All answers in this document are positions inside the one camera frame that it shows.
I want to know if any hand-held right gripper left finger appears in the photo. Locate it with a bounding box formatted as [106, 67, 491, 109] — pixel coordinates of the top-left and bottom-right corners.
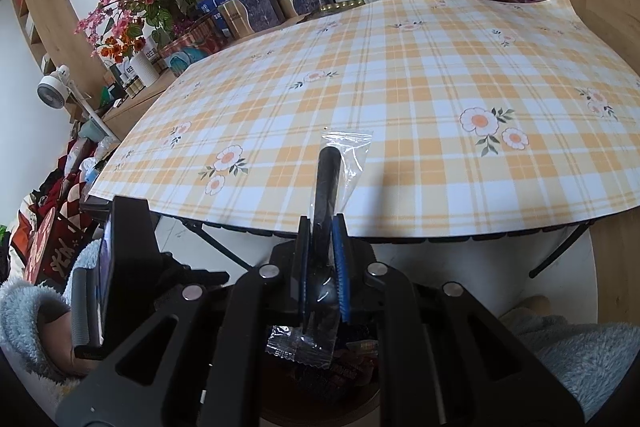
[56, 216, 314, 427]

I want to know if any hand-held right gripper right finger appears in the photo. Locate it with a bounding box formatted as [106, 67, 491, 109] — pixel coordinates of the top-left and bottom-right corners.
[330, 213, 586, 427]

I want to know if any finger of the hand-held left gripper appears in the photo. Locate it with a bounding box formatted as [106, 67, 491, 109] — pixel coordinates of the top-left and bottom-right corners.
[160, 254, 230, 287]

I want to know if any black spoon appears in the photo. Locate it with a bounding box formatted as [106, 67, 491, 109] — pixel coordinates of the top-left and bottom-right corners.
[265, 129, 373, 370]

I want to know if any maroon plastic bin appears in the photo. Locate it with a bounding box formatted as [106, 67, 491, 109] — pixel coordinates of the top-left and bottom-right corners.
[210, 322, 386, 427]

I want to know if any person's left forearm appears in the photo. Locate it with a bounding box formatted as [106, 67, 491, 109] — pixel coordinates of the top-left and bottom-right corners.
[0, 279, 76, 408]

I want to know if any person's left hand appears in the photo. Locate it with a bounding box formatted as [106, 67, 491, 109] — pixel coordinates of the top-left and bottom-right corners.
[37, 312, 103, 378]

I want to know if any person's left leg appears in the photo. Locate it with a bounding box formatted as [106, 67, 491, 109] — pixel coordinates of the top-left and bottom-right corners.
[70, 238, 106, 273]

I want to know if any person's leg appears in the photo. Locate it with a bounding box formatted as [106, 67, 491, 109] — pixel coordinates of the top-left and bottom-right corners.
[70, 238, 106, 273]
[500, 314, 640, 418]

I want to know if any pile of red printed bags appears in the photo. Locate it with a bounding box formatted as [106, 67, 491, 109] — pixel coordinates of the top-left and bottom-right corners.
[10, 142, 108, 288]

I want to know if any row of small bottles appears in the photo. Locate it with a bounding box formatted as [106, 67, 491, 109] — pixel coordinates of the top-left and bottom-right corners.
[102, 67, 146, 100]

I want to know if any white desk fan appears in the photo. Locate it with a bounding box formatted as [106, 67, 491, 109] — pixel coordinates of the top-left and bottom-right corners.
[37, 64, 121, 142]

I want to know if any yellow plaid floral tablecloth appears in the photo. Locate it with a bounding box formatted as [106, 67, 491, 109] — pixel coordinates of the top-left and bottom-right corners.
[82, 0, 640, 240]

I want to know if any orange flowers white vase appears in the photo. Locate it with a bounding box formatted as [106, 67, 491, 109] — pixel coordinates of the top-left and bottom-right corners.
[97, 24, 161, 88]

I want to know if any red patterned tin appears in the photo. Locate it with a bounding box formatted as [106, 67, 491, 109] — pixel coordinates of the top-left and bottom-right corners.
[159, 14, 231, 68]

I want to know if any person's right leg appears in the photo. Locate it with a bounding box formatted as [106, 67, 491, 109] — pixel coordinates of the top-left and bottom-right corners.
[500, 314, 640, 418]

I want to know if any wooden side shelf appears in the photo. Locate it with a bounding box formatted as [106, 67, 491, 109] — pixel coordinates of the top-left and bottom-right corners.
[12, 0, 108, 72]

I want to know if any gold foil candy tray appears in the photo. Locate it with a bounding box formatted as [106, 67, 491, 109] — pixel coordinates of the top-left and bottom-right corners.
[320, 0, 365, 14]

